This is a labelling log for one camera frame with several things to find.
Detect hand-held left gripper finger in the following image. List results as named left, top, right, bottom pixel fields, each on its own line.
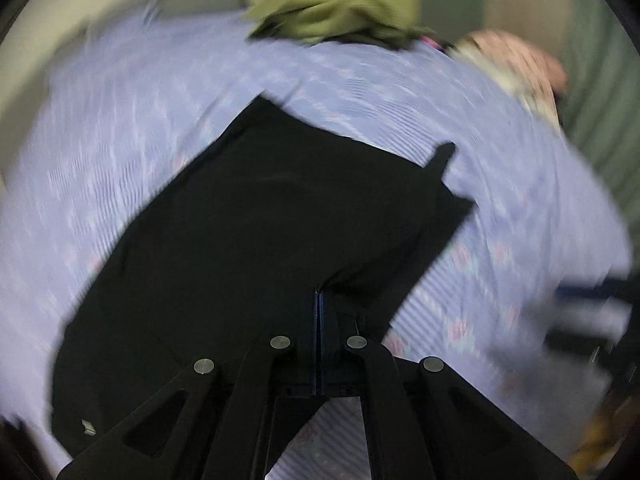
left=318, top=287, right=576, bottom=480
left=56, top=287, right=319, bottom=480

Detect black pants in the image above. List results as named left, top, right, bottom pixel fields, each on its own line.
left=50, top=95, right=475, bottom=460

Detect pink patterned cloth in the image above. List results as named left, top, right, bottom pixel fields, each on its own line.
left=446, top=30, right=568, bottom=128

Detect lilac patterned bed sheet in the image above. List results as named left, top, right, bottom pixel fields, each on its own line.
left=0, top=7, right=632, bottom=480

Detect olive green garment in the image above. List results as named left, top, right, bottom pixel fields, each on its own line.
left=243, top=0, right=436, bottom=51

